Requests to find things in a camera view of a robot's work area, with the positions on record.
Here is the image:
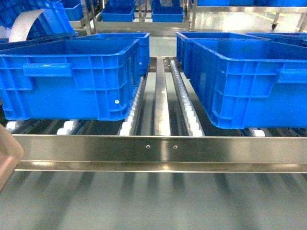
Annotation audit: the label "beige plastic dustpan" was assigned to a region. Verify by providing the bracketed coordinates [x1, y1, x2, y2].
[0, 125, 24, 191]

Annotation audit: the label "steel flow rack shelf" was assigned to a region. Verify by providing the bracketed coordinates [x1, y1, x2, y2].
[10, 57, 307, 173]

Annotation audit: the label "blue bin left front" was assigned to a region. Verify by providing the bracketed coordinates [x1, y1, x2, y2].
[0, 33, 150, 121]

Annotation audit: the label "blue bin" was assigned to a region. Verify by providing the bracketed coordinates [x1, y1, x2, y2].
[176, 32, 307, 129]
[0, 33, 150, 121]
[101, 0, 136, 22]
[151, 0, 184, 23]

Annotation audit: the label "blue bin right front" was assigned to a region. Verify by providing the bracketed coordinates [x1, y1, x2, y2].
[176, 32, 307, 129]

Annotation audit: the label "blue bin right rear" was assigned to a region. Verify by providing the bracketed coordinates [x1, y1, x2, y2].
[151, 0, 184, 23]

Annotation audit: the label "blue bin left rear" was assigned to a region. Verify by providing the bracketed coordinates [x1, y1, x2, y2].
[101, 0, 136, 22]

